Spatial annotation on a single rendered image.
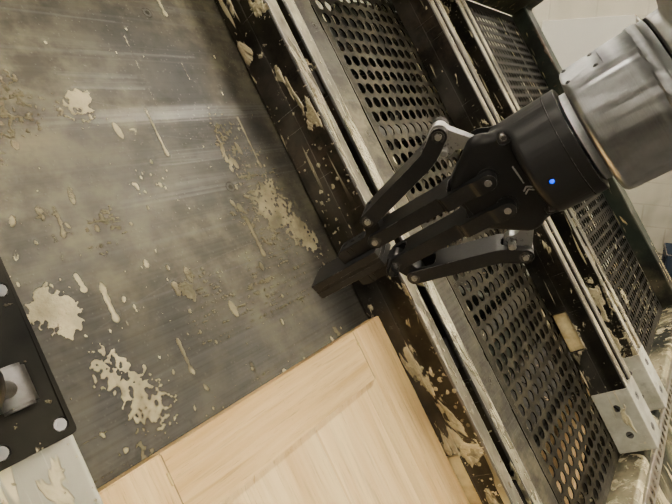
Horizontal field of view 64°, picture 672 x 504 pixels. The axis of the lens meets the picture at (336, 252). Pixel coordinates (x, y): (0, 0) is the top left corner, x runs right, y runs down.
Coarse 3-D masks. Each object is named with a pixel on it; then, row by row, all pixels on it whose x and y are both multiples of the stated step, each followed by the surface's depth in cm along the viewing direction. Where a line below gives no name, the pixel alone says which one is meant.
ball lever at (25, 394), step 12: (0, 372) 23; (12, 372) 31; (24, 372) 32; (0, 384) 22; (12, 384) 30; (24, 384) 31; (0, 396) 22; (12, 396) 31; (24, 396) 31; (36, 396) 32; (0, 408) 22; (12, 408) 31
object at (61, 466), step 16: (48, 448) 33; (64, 448) 33; (16, 464) 31; (32, 464) 32; (48, 464) 32; (64, 464) 33; (80, 464) 34; (0, 480) 30; (16, 480) 31; (32, 480) 32; (48, 480) 32; (64, 480) 33; (80, 480) 33; (0, 496) 30; (16, 496) 31; (32, 496) 31; (48, 496) 32; (64, 496) 32; (80, 496) 33; (96, 496) 34
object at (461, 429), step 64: (256, 0) 64; (256, 64) 66; (320, 64) 67; (320, 128) 63; (320, 192) 65; (384, 320) 64; (448, 320) 65; (448, 384) 61; (448, 448) 63; (512, 448) 64
